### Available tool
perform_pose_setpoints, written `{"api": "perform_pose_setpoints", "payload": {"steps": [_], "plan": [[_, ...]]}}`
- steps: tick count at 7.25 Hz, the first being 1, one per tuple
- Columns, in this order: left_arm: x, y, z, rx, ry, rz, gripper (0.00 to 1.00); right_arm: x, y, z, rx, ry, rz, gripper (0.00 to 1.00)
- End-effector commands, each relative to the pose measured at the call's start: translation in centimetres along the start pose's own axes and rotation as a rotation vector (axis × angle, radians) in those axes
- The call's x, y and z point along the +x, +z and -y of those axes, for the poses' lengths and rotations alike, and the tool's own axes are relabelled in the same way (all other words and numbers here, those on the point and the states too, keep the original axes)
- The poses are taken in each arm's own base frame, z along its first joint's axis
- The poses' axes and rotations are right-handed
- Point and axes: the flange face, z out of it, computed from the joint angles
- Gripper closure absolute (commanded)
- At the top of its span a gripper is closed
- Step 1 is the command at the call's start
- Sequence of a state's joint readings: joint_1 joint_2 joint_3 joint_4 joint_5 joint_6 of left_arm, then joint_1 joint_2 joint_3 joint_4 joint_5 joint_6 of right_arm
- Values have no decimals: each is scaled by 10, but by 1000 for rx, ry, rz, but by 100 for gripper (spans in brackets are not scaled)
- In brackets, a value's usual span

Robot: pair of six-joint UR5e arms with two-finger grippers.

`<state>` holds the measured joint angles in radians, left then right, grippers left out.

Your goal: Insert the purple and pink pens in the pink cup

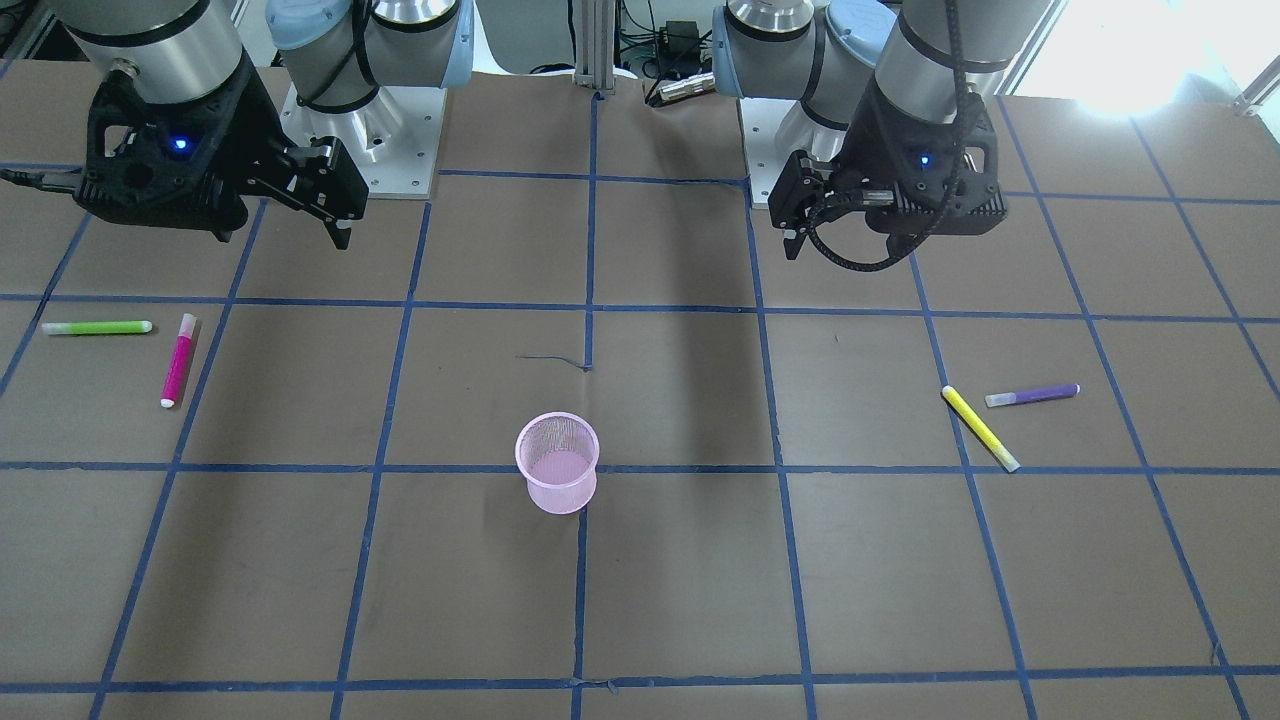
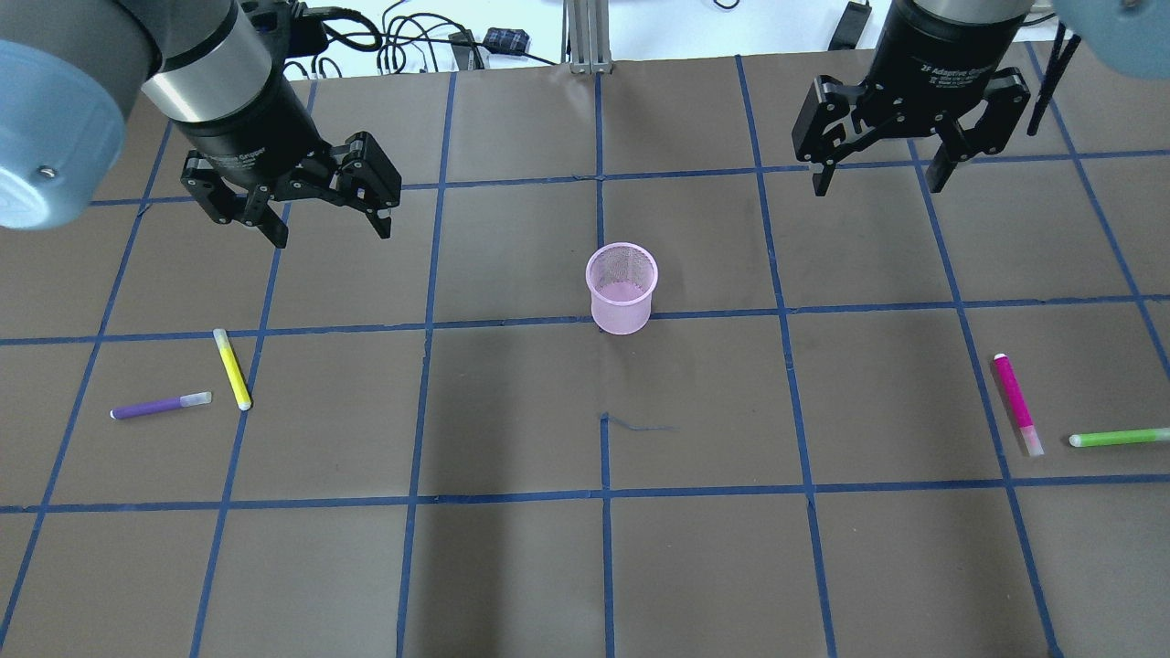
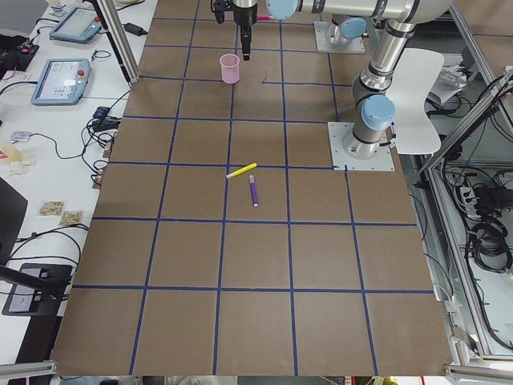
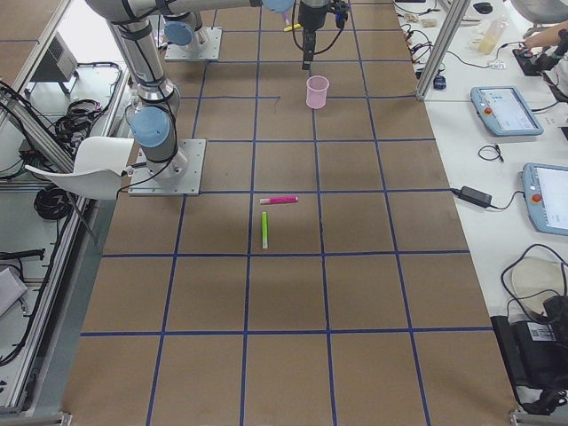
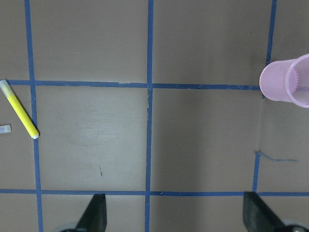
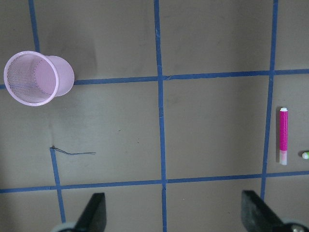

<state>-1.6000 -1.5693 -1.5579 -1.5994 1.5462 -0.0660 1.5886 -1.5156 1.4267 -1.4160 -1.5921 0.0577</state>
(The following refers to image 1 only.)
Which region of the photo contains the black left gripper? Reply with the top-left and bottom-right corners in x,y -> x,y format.
768,82 -> 1009,261

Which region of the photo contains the pink mesh cup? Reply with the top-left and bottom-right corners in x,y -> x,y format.
515,413 -> 600,515

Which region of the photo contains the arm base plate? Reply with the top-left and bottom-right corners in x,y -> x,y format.
282,86 -> 448,201
739,97 -> 846,210

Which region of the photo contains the aluminium frame post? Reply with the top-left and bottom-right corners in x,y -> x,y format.
570,0 -> 618,96

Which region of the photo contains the green marker pen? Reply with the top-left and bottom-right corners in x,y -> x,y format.
40,320 -> 154,336

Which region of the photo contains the yellow marker pen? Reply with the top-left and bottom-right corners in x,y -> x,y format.
940,386 -> 1021,474

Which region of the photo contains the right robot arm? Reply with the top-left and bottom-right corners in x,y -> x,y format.
5,1 -> 490,250

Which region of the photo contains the pink marker pen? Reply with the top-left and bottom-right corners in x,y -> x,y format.
160,313 -> 200,409

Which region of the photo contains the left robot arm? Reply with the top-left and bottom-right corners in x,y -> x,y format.
710,1 -> 1050,273

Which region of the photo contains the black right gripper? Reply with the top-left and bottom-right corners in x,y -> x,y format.
76,53 -> 369,251

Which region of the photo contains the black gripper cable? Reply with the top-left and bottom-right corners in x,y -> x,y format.
806,0 -> 977,273

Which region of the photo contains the purple marker pen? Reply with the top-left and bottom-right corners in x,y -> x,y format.
984,383 -> 1082,407

